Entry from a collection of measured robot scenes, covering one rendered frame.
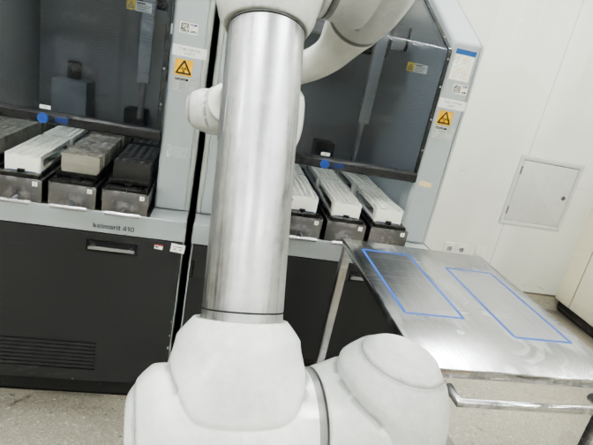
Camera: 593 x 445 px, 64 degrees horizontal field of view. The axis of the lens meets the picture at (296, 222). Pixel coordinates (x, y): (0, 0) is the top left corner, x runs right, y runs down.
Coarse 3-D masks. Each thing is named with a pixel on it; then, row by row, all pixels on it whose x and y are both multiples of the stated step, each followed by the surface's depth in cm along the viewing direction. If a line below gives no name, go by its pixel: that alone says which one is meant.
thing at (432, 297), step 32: (352, 256) 129; (384, 256) 132; (416, 256) 137; (448, 256) 142; (384, 288) 112; (416, 288) 115; (448, 288) 119; (480, 288) 123; (512, 288) 128; (416, 320) 100; (448, 320) 103; (480, 320) 106; (512, 320) 109; (544, 320) 112; (320, 352) 149; (448, 352) 90; (480, 352) 92; (512, 352) 95; (544, 352) 97; (576, 352) 100; (448, 384) 87; (544, 384) 89; (576, 384) 91
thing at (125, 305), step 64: (192, 0) 136; (192, 64) 142; (192, 128) 149; (192, 192) 171; (0, 256) 146; (64, 256) 148; (128, 256) 151; (0, 320) 153; (64, 320) 156; (128, 320) 159; (0, 384) 167; (64, 384) 171; (128, 384) 174
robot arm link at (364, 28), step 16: (336, 0) 63; (352, 0) 64; (368, 0) 64; (384, 0) 64; (400, 0) 64; (336, 16) 66; (352, 16) 67; (368, 16) 67; (384, 16) 67; (400, 16) 69; (352, 32) 73; (368, 32) 71; (384, 32) 72
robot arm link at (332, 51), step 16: (336, 32) 75; (320, 48) 84; (336, 48) 79; (352, 48) 77; (368, 48) 78; (304, 64) 89; (320, 64) 87; (336, 64) 85; (304, 80) 92; (192, 96) 111; (208, 96) 109; (192, 112) 111; (208, 112) 110; (208, 128) 113
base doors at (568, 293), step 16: (592, 208) 308; (592, 224) 307; (592, 240) 305; (576, 256) 316; (592, 256) 303; (576, 272) 314; (592, 272) 301; (560, 288) 326; (576, 288) 312; (592, 288) 300; (576, 304) 310; (592, 304) 298; (592, 320) 296
